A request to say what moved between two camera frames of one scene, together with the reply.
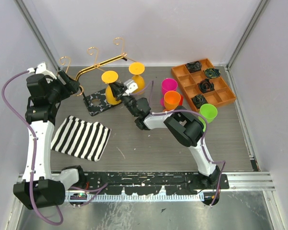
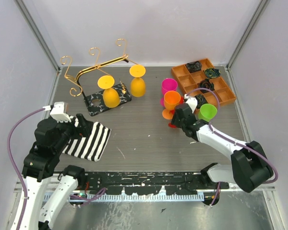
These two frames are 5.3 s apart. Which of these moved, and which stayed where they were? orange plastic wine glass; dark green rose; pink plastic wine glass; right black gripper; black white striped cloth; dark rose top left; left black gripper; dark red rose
Moved: left black gripper; right black gripper
Stayed: dark green rose; black white striped cloth; orange plastic wine glass; pink plastic wine glass; dark red rose; dark rose top left
